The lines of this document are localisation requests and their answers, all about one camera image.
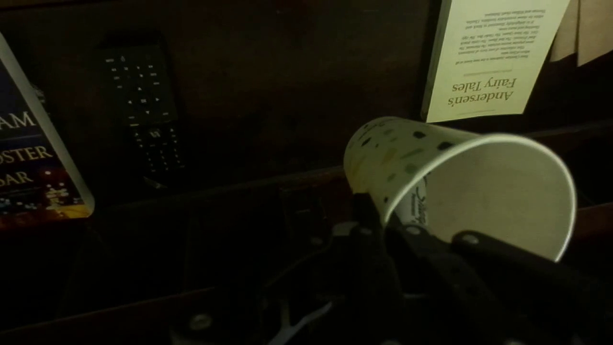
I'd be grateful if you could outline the white paperback book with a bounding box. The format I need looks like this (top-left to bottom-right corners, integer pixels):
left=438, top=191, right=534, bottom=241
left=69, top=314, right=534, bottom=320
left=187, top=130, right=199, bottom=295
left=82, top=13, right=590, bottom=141
left=419, top=0, right=570, bottom=124

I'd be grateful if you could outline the white dotted paper cup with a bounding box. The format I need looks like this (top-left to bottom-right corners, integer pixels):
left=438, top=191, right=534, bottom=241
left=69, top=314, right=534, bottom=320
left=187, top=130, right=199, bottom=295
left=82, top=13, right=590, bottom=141
left=342, top=115, right=578, bottom=264

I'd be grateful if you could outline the dark wooden secretary desk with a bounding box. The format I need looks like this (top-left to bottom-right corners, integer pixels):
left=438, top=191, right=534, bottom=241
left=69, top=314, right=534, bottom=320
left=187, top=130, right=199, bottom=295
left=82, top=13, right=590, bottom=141
left=0, top=0, right=613, bottom=345

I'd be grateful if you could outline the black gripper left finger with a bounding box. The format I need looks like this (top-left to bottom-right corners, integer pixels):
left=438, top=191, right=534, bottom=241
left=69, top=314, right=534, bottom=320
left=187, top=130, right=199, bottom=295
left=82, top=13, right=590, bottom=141
left=331, top=189, right=410, bottom=345

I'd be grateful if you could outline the dark hardcover book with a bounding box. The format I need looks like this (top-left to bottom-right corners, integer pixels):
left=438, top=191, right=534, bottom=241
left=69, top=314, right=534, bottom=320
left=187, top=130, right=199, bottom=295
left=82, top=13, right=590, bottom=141
left=0, top=32, right=97, bottom=224

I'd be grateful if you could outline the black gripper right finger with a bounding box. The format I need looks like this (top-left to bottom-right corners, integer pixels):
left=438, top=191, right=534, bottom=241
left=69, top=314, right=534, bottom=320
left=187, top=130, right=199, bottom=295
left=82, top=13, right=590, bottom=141
left=385, top=212, right=613, bottom=345

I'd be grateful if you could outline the black remote control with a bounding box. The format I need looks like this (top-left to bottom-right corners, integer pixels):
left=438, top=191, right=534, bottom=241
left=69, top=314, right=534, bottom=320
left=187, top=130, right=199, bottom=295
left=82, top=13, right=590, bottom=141
left=95, top=36, right=187, bottom=193

